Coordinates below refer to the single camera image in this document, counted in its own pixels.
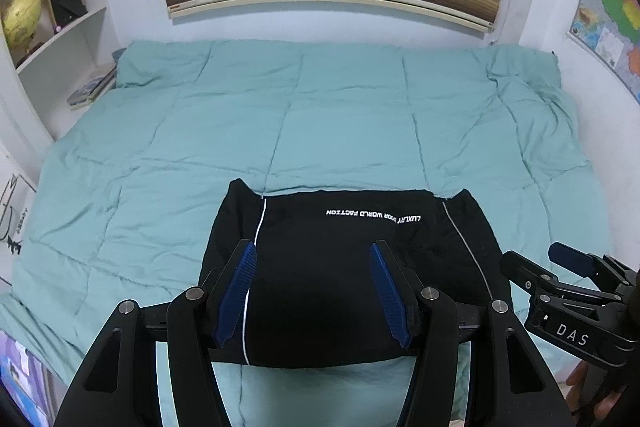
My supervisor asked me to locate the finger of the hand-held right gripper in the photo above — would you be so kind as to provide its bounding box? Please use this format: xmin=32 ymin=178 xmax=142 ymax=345
xmin=500 ymin=249 xmax=573 ymax=304
xmin=548 ymin=242 xmax=640 ymax=290

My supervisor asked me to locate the black box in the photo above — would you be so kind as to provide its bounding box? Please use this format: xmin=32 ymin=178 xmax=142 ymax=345
xmin=47 ymin=0 xmax=85 ymax=29

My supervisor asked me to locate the mint green quilted blanket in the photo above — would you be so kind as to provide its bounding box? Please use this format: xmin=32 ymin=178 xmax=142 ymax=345
xmin=0 ymin=38 xmax=598 ymax=427

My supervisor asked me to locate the black line wall drawing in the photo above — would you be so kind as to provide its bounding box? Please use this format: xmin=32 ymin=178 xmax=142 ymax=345
xmin=0 ymin=172 xmax=30 ymax=259

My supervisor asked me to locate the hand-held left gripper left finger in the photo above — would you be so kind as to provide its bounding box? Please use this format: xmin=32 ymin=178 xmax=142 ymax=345
xmin=52 ymin=238 xmax=259 ymax=427

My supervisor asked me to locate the purple printed sheet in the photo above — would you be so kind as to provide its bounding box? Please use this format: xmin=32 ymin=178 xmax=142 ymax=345
xmin=0 ymin=331 xmax=55 ymax=427

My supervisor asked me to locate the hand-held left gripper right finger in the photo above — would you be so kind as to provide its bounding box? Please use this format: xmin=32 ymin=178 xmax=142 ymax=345
xmin=369 ymin=240 xmax=577 ymax=427

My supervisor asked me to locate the yellow globe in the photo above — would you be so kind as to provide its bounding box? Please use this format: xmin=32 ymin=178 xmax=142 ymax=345
xmin=1 ymin=0 xmax=47 ymax=68

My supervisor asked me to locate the person's right hand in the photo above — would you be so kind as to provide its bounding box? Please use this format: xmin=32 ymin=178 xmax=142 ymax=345
xmin=564 ymin=359 xmax=632 ymax=427

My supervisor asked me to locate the black hooded jacket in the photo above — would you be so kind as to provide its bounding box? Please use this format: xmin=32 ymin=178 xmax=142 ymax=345
xmin=197 ymin=178 xmax=512 ymax=367

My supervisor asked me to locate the stack of flat books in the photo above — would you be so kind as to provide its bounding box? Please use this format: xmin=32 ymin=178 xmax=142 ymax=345
xmin=66 ymin=63 xmax=117 ymax=110

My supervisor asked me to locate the colourful wall map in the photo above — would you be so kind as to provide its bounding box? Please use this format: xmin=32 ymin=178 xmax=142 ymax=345
xmin=566 ymin=0 xmax=640 ymax=108

